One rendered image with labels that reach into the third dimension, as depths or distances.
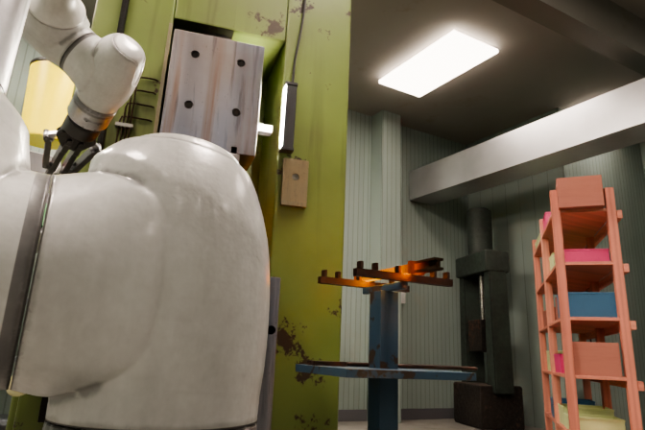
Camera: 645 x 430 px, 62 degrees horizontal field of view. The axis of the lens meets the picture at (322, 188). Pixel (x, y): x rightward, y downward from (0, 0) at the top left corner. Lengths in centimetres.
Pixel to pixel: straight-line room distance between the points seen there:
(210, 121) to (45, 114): 335
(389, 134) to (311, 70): 496
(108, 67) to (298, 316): 102
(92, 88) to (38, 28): 14
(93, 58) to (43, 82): 395
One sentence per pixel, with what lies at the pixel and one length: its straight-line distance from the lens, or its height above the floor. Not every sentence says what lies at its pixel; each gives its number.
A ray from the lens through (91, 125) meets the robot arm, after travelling 124.
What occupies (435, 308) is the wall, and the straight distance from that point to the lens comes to 725.
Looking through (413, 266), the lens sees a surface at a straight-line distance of 145.
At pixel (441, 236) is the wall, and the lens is 749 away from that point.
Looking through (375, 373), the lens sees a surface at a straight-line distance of 139.
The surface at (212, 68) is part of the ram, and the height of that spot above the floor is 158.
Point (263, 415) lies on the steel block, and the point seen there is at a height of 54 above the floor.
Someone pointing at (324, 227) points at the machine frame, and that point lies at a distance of 187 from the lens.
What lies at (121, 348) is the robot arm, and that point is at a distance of 38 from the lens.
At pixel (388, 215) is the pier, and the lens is 663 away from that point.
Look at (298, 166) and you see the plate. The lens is 188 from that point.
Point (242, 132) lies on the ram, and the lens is 174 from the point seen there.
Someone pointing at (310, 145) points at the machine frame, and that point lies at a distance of 194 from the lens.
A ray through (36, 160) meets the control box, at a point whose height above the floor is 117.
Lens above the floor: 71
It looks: 17 degrees up
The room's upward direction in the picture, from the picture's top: 3 degrees clockwise
